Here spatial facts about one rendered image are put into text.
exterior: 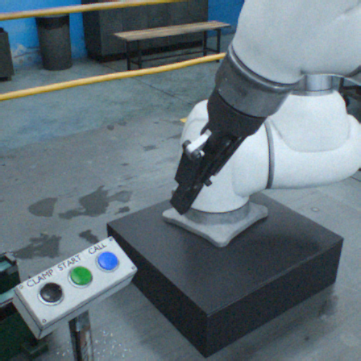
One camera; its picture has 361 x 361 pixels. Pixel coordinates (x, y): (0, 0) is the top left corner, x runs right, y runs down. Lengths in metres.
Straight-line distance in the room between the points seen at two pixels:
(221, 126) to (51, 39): 5.28
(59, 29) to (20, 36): 0.54
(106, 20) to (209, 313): 5.32
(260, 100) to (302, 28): 0.10
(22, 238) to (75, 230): 0.13
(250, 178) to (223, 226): 0.13
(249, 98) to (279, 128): 0.47
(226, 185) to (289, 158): 0.14
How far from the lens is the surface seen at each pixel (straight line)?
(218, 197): 1.02
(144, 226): 1.11
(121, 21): 6.11
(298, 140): 1.01
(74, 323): 0.79
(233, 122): 0.59
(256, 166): 1.00
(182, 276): 0.96
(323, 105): 1.01
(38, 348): 0.99
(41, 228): 1.35
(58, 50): 5.87
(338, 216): 1.42
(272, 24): 0.51
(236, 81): 0.56
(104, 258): 0.75
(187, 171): 0.65
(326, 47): 0.52
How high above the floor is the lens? 1.52
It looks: 28 degrees down
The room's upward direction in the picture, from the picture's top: straight up
